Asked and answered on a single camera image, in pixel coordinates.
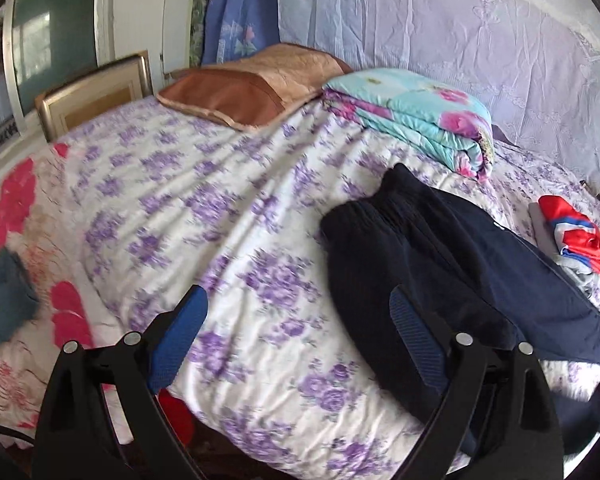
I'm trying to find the dark navy pants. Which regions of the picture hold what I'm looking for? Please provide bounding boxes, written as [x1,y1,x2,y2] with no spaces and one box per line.
[320,164,600,422]

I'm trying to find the teal cloth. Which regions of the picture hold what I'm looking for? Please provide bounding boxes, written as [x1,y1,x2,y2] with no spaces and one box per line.
[0,247,40,344]

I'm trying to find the red white blue garment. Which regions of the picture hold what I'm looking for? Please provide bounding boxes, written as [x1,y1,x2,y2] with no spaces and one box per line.
[528,195,600,286]

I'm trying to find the red floral bed cover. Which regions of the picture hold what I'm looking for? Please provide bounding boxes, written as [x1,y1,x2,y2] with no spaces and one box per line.
[0,143,122,437]

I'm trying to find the folded turquoise floral quilt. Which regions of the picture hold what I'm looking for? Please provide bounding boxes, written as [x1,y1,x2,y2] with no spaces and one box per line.
[323,68,495,181]

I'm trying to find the wooden headboard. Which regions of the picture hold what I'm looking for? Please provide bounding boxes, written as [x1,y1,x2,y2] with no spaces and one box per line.
[34,51,152,143]

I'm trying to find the brown satin pillow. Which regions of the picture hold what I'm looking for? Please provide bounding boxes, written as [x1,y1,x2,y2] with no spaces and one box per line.
[156,44,352,131]

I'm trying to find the green glass window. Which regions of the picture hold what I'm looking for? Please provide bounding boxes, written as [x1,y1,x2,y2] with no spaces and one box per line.
[12,0,97,114]

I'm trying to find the blue floral hanging cloth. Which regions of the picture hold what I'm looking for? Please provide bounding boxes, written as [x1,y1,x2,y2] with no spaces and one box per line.
[201,0,279,65]

